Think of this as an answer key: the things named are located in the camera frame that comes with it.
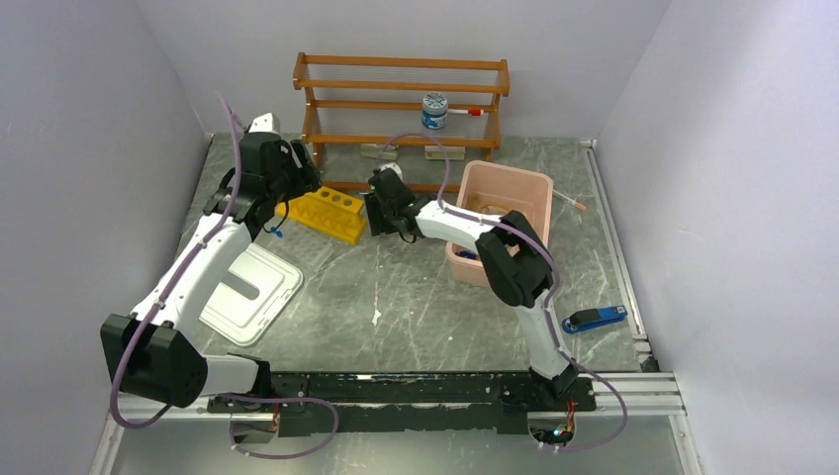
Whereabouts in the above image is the tan rubber tubing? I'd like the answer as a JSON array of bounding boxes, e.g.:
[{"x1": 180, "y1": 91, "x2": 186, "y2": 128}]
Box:
[{"x1": 475, "y1": 204, "x2": 510, "y2": 216}]

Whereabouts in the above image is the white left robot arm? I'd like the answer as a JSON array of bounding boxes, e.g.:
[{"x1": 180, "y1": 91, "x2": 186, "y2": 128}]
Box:
[{"x1": 100, "y1": 132, "x2": 322, "y2": 412}]

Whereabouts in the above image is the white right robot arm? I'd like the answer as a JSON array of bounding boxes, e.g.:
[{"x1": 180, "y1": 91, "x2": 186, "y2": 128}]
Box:
[{"x1": 365, "y1": 168, "x2": 579, "y2": 410}]

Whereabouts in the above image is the yellow test tube rack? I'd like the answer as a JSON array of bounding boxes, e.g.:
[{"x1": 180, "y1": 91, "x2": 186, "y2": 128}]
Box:
[{"x1": 275, "y1": 186, "x2": 367, "y2": 245}]

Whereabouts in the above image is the white box left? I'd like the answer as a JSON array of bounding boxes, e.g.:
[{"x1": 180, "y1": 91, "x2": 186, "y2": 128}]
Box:
[{"x1": 360, "y1": 143, "x2": 398, "y2": 161}]

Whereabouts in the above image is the white box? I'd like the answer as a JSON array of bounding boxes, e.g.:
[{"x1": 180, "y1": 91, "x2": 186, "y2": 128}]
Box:
[
  {"x1": 424, "y1": 145, "x2": 466, "y2": 161},
  {"x1": 360, "y1": 143, "x2": 398, "y2": 161}
]

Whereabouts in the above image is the white box right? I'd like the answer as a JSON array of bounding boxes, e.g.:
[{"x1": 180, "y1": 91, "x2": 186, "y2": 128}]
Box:
[{"x1": 424, "y1": 145, "x2": 466, "y2": 161}]

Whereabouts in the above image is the wooden shelf rack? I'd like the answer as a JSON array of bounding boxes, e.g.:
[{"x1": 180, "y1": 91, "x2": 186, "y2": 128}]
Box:
[{"x1": 292, "y1": 52, "x2": 511, "y2": 191}]

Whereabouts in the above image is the pink plastic bin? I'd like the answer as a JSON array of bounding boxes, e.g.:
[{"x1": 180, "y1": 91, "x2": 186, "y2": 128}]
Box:
[{"x1": 444, "y1": 160, "x2": 555, "y2": 290}]

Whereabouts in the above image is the blue white jar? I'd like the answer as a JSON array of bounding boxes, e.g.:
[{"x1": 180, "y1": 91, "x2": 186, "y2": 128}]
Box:
[{"x1": 421, "y1": 91, "x2": 449, "y2": 130}]

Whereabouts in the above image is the white plastic lid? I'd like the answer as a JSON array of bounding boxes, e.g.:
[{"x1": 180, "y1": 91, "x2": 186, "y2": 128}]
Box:
[{"x1": 200, "y1": 243, "x2": 304, "y2": 347}]

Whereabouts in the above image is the glass rod orange tip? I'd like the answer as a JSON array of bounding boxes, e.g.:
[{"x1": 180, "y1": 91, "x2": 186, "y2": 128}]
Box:
[{"x1": 552, "y1": 189, "x2": 587, "y2": 212}]

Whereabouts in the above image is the blue stapler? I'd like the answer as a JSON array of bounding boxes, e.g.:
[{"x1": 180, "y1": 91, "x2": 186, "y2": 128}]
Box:
[{"x1": 561, "y1": 306, "x2": 628, "y2": 334}]

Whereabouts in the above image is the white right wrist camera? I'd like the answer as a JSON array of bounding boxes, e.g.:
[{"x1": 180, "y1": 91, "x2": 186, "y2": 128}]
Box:
[{"x1": 377, "y1": 162, "x2": 404, "y2": 180}]

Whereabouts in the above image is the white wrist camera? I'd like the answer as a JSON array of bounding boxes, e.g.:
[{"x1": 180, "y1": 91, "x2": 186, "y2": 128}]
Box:
[
  {"x1": 248, "y1": 113, "x2": 281, "y2": 136},
  {"x1": 377, "y1": 162, "x2": 404, "y2": 180}
]

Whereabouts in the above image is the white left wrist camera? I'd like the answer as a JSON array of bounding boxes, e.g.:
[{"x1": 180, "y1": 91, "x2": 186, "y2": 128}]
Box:
[{"x1": 248, "y1": 113, "x2": 281, "y2": 136}]

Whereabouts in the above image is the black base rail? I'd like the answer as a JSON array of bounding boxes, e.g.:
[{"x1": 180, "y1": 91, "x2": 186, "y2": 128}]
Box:
[{"x1": 206, "y1": 370, "x2": 597, "y2": 437}]

